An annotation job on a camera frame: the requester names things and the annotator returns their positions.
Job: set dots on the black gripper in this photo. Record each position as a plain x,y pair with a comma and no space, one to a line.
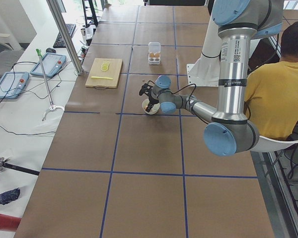
153,98

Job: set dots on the clear plastic egg box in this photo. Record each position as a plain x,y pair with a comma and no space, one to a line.
154,53

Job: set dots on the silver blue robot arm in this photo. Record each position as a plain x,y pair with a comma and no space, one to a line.
234,23

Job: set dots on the white round bowl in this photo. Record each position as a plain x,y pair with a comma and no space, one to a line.
150,108

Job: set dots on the bamboo cutting board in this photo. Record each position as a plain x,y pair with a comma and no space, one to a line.
114,71

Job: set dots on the yellow plastic knife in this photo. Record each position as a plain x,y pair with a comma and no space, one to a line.
100,77

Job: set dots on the metal cup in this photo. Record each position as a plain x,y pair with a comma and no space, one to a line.
83,31

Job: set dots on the blue teach pendant far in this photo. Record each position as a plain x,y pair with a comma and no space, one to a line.
52,64

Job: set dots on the blue teach pendant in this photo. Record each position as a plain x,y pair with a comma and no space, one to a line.
12,84
52,64

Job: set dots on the black computer mouse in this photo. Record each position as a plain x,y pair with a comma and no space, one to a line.
50,50

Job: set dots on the white chair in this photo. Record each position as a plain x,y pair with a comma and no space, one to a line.
265,144

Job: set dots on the reacher grabber stick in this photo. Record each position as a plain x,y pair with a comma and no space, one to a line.
52,106

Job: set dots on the person in yellow shirt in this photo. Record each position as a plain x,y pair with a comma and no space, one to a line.
271,95

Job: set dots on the blue teach pendant near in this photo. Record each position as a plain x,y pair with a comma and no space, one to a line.
12,84

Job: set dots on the grey office chair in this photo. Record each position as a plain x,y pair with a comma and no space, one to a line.
8,56

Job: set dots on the black tripod pole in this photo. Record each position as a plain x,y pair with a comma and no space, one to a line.
4,164

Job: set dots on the dark blue folded umbrella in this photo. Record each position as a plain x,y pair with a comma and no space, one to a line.
9,196

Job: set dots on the red cylinder object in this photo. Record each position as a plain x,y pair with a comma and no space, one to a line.
9,223

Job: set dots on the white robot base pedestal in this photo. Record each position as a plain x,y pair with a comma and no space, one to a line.
205,71

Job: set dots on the aluminium frame post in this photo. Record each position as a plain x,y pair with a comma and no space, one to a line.
58,18

